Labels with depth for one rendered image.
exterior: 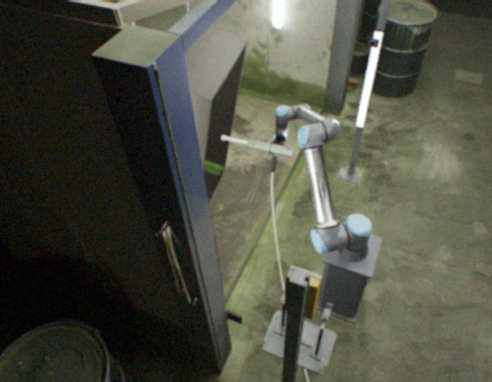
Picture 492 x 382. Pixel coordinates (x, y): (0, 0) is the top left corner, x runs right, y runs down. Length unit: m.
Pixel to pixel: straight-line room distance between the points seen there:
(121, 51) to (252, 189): 2.72
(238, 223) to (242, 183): 0.46
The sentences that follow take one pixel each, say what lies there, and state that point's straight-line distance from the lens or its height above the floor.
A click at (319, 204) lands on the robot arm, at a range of 2.44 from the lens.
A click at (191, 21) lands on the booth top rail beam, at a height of 2.29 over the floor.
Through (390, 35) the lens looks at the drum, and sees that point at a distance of 4.67.
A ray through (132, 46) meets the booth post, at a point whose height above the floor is 2.29.
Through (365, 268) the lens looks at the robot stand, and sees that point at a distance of 2.69.
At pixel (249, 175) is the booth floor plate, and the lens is 3.93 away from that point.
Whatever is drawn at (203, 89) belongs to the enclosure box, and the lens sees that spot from 2.19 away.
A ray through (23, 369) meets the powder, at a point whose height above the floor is 0.86.
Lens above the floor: 2.88
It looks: 48 degrees down
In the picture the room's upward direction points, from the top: 3 degrees counter-clockwise
